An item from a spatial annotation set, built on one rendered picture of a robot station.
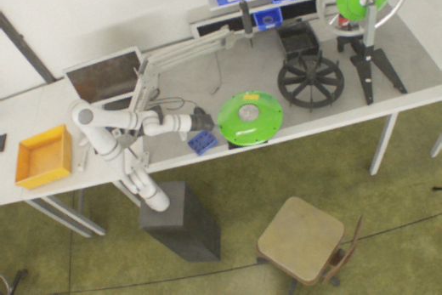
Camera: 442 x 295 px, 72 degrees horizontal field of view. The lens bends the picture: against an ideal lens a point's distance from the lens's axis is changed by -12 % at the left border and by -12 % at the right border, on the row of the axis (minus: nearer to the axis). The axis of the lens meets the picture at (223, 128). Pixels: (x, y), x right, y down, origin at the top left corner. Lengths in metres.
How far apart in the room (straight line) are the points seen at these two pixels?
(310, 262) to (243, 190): 1.03
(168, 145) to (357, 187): 1.44
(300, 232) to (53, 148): 1.54
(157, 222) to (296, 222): 0.71
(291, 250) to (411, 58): 1.27
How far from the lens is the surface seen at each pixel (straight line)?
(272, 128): 1.58
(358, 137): 2.83
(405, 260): 2.53
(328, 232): 1.84
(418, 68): 2.10
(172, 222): 1.73
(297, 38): 2.19
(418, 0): 2.61
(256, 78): 1.98
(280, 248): 1.82
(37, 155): 2.32
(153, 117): 1.44
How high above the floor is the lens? 2.38
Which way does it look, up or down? 54 degrees down
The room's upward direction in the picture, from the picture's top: 21 degrees counter-clockwise
